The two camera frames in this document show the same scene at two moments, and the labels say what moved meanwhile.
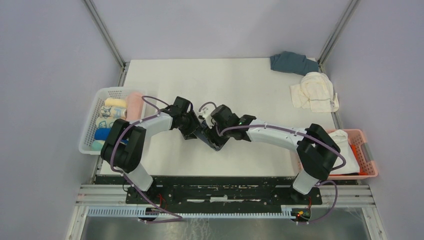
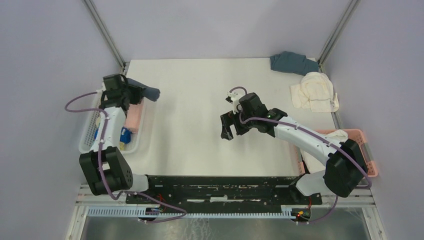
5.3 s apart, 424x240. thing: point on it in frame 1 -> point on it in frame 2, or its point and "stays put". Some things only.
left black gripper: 188,134 -> 137,91
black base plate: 174,191 stays put
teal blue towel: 293,62 stays put
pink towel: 134,101 stays put
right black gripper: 211,133 -> 227,120
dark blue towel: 201,133 -> 151,93
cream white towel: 315,92 stays put
